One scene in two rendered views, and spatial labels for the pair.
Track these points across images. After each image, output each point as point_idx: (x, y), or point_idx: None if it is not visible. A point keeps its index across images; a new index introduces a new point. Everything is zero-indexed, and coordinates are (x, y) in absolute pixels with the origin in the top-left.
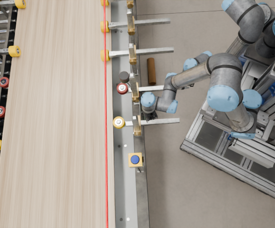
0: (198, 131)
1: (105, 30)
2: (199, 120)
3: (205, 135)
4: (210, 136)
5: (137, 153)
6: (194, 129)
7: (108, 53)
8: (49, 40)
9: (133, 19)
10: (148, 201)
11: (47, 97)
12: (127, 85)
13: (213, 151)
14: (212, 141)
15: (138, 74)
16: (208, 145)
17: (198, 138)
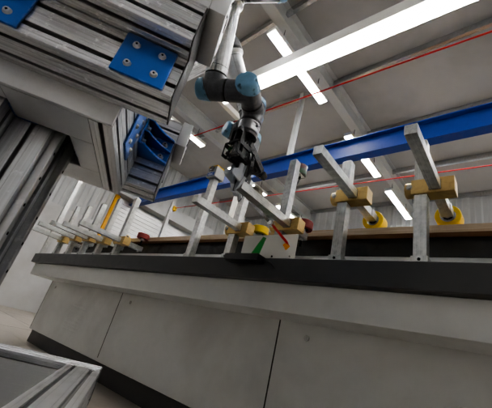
0: (62, 369)
1: (312, 93)
2: (73, 380)
3: (27, 371)
4: (3, 367)
5: (220, 167)
6: (81, 373)
7: (378, 221)
8: None
9: (441, 176)
10: (154, 256)
11: None
12: (302, 218)
13: None
14: None
15: (328, 256)
16: (6, 360)
17: (52, 371)
